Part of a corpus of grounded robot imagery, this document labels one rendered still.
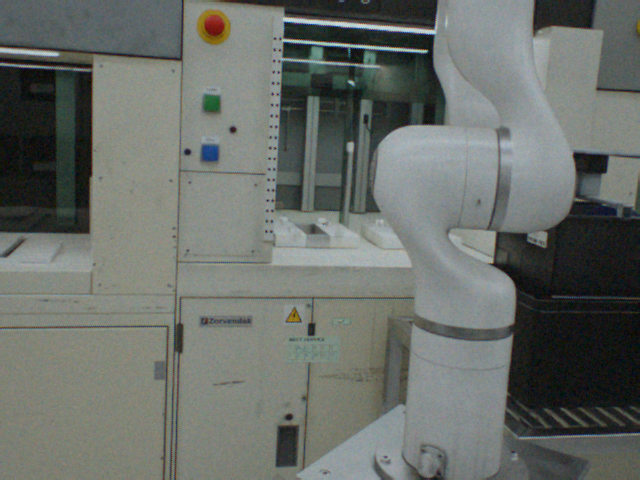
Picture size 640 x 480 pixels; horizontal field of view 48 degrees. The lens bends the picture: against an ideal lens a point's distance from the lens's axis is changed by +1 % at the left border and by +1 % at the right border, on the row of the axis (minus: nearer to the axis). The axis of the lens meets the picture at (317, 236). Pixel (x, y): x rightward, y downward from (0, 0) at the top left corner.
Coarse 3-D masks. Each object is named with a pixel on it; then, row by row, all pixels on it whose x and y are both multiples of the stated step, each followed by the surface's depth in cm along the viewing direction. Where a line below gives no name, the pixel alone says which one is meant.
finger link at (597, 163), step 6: (594, 156) 117; (600, 156) 117; (606, 156) 118; (588, 162) 116; (594, 162) 117; (600, 162) 117; (606, 162) 118; (582, 168) 114; (588, 168) 117; (594, 168) 117; (600, 168) 117; (606, 168) 118
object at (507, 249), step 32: (576, 192) 120; (576, 224) 110; (608, 224) 111; (512, 256) 124; (544, 256) 113; (576, 256) 111; (608, 256) 112; (544, 288) 113; (576, 288) 112; (608, 288) 113
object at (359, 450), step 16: (384, 416) 104; (400, 416) 104; (368, 432) 98; (384, 432) 99; (336, 448) 93; (352, 448) 93; (368, 448) 94; (512, 448) 96; (528, 448) 97; (544, 448) 97; (320, 464) 89; (336, 464) 89; (352, 464) 89; (368, 464) 89; (528, 464) 92; (544, 464) 92; (560, 464) 93; (576, 464) 93
